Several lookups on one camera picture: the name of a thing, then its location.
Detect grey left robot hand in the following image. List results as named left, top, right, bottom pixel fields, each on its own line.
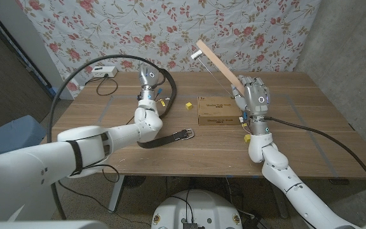
left=138, top=63, right=160, bottom=90

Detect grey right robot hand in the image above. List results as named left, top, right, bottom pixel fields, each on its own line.
left=231, top=75, right=270, bottom=119

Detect long wooden stick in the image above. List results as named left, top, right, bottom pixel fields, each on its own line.
left=195, top=39, right=246, bottom=95

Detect dark brown leather belt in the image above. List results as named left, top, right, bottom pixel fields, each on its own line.
left=137, top=67, right=195, bottom=149

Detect flat cardboard box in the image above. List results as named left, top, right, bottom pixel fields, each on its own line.
left=197, top=96, right=243, bottom=126

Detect white power strip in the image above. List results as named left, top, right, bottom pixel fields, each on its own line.
left=91, top=66, right=118, bottom=78

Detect floral backdrop cloth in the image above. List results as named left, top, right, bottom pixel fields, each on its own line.
left=16, top=0, right=322, bottom=101

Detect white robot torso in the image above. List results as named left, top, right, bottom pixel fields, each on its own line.
left=151, top=190, right=243, bottom=229

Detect white table leg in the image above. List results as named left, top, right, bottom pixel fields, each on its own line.
left=108, top=174, right=126, bottom=213

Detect blue chair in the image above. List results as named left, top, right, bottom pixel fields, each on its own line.
left=0, top=114, right=47, bottom=158

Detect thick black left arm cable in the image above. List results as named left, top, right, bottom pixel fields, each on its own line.
left=46, top=54, right=160, bottom=220

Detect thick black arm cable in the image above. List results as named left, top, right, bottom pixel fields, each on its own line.
left=46, top=54, right=160, bottom=220
left=262, top=116, right=366, bottom=200

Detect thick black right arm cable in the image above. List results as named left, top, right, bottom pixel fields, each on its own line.
left=262, top=116, right=366, bottom=200

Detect thin black power strip cable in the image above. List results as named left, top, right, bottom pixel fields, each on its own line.
left=84, top=75, right=119, bottom=96

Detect metal wire clip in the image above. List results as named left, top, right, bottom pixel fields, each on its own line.
left=191, top=50, right=234, bottom=93

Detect black strap on arm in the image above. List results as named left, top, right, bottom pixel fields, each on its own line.
left=65, top=139, right=84, bottom=177

